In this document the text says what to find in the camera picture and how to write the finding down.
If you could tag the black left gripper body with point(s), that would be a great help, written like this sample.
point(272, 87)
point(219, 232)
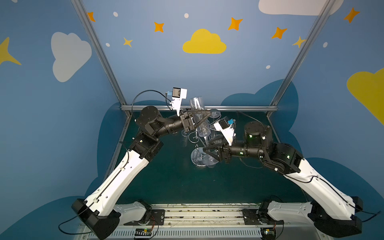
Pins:
point(186, 119)

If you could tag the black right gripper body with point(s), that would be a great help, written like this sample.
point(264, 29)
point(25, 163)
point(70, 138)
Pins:
point(223, 151)

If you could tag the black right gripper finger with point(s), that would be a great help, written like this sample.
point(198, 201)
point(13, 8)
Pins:
point(210, 156)
point(213, 147)

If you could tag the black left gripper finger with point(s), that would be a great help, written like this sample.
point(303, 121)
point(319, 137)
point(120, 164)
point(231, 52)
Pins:
point(200, 121)
point(206, 112)

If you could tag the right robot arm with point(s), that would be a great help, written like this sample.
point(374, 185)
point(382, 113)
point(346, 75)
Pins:
point(331, 211)

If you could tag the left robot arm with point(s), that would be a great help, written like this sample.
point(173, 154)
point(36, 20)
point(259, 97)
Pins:
point(99, 211)

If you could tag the chrome wine glass rack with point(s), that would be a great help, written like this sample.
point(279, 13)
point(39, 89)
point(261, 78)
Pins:
point(198, 157)

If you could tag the green circuit board right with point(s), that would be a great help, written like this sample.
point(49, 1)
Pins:
point(268, 234)

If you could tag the green circuit board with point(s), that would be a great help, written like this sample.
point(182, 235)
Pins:
point(268, 234)
point(143, 233)

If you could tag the green circuit board left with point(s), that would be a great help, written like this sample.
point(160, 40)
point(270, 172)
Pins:
point(143, 233)

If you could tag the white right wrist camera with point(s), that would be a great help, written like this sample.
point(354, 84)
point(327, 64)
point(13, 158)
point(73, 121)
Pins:
point(227, 127)

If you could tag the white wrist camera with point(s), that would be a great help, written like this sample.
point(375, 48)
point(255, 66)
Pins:
point(177, 95)
point(227, 127)

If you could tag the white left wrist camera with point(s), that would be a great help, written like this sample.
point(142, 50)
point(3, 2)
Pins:
point(177, 95)

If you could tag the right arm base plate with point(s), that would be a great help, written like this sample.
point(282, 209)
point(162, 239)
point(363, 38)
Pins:
point(259, 217)

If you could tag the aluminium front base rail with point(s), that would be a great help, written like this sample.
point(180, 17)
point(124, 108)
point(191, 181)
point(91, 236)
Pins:
point(207, 222)

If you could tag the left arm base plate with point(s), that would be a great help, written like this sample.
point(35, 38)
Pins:
point(156, 217)

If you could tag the aluminium left frame post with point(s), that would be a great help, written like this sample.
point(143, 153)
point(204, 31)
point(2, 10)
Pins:
point(88, 26)

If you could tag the aluminium frame post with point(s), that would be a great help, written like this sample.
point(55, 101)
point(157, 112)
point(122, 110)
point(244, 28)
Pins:
point(88, 26)
point(304, 50)

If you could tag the aluminium right frame post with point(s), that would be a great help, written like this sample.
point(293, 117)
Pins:
point(304, 50)

